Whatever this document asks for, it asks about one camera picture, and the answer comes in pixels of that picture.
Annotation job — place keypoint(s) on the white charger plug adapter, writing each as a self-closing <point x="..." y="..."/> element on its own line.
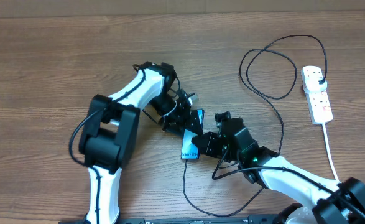
<point x="314" y="84"/>

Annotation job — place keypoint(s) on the white power strip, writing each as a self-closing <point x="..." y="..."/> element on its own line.
<point x="318" y="103"/>

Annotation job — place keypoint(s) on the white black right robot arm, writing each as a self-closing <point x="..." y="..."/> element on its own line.
<point x="318" y="200"/>

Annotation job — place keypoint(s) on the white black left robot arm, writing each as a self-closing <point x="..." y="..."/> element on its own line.
<point x="109" y="131"/>

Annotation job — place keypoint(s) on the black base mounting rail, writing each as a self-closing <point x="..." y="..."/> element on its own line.
<point x="250" y="219"/>

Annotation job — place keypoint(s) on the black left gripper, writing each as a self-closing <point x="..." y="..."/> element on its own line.
<point x="178" y="121"/>

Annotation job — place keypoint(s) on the blue Galaxy smartphone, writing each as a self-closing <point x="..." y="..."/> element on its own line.
<point x="189" y="151"/>

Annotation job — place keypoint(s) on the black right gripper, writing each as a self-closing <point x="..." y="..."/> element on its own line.
<point x="206" y="149"/>

